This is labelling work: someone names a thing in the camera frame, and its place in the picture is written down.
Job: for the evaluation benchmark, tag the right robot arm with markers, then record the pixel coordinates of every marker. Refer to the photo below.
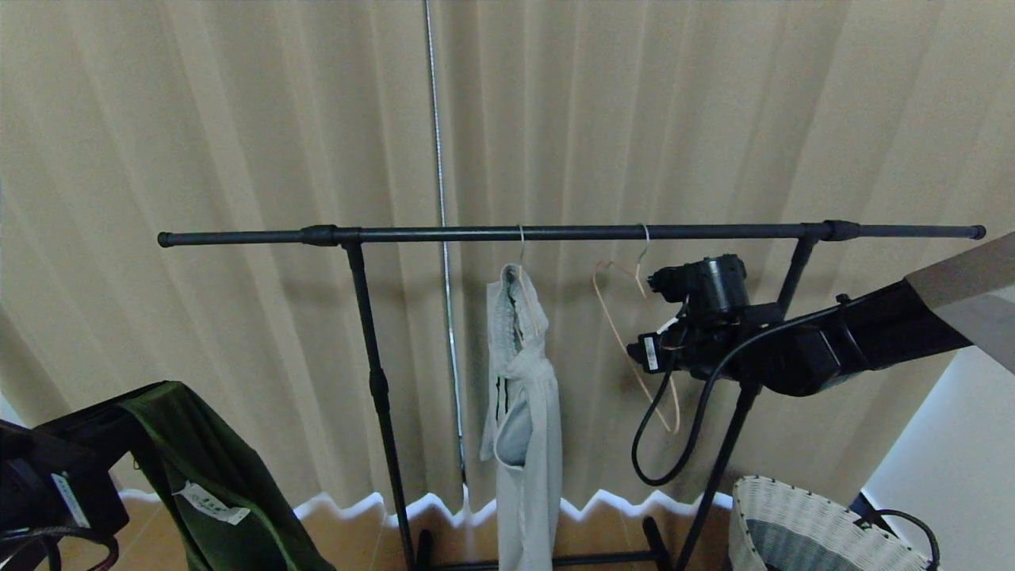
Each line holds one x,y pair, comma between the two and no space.
872,333

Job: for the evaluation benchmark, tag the pink clothes hanger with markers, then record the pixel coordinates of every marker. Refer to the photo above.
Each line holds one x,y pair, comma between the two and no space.
522,238
627,346

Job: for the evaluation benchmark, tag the beige curtain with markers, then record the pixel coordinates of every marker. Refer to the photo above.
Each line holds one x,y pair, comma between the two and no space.
238,119

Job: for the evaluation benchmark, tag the white laundry basket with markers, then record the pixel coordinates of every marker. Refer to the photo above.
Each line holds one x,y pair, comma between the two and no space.
793,515

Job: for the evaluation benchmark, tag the pale grey shorts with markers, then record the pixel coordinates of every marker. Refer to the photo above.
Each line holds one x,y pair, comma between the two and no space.
531,444

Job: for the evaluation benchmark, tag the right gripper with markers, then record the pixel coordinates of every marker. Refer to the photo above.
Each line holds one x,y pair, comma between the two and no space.
682,353

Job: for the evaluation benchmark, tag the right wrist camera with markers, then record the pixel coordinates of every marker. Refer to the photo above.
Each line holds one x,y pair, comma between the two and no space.
674,284

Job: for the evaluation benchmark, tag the black clothes rack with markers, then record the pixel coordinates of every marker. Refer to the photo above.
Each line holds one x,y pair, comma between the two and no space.
555,233

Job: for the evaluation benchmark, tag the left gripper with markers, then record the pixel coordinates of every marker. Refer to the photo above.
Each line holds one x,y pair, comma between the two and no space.
32,476

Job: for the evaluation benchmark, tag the green garment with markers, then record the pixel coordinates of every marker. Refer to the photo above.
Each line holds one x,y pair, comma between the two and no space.
206,460

